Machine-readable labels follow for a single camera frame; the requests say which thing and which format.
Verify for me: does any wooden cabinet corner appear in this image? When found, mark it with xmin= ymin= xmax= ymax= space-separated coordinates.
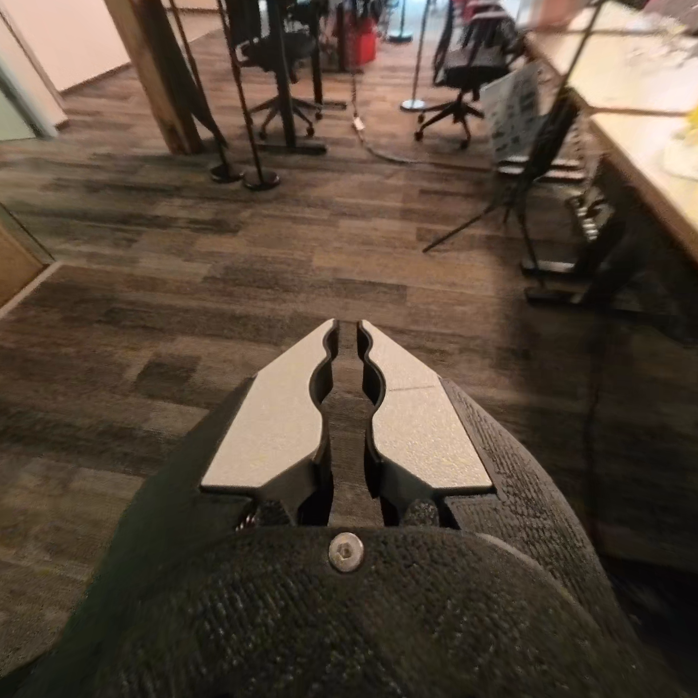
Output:
xmin=0 ymin=202 xmax=55 ymax=312

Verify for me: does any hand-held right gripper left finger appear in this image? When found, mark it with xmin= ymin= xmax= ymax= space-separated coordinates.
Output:
xmin=200 ymin=319 xmax=340 ymax=500

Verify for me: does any white patterned panel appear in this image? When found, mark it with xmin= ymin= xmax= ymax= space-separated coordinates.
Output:
xmin=480 ymin=63 xmax=546 ymax=159

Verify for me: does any red bin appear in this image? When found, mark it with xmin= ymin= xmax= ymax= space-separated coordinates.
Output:
xmin=349 ymin=16 xmax=380 ymax=69

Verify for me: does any long light work table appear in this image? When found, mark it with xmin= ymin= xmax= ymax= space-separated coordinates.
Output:
xmin=521 ymin=0 xmax=698 ymax=317

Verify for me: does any black office chair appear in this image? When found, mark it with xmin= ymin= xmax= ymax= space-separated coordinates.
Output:
xmin=226 ymin=0 xmax=325 ymax=140
xmin=413 ymin=0 xmax=524 ymax=149

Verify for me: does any black standing desk leg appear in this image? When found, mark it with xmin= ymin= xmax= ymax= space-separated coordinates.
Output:
xmin=256 ymin=0 xmax=329 ymax=157

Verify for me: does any wooden support post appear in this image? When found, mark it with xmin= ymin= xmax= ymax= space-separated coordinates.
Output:
xmin=104 ymin=0 xmax=205 ymax=156

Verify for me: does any chrome-base pole stand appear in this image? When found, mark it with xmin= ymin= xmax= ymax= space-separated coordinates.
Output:
xmin=401 ymin=0 xmax=437 ymax=113

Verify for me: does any black round-base pole stand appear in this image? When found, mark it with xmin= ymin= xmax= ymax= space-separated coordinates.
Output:
xmin=166 ymin=0 xmax=244 ymax=182
xmin=215 ymin=0 xmax=281 ymax=192

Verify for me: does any black tripod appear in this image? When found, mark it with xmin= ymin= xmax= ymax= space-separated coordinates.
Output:
xmin=422 ymin=0 xmax=611 ymax=306

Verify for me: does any black floor cable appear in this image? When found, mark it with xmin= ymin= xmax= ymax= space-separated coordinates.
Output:
xmin=349 ymin=71 xmax=494 ymax=167

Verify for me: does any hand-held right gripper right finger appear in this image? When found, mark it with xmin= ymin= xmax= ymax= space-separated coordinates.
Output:
xmin=356 ymin=320 xmax=494 ymax=500

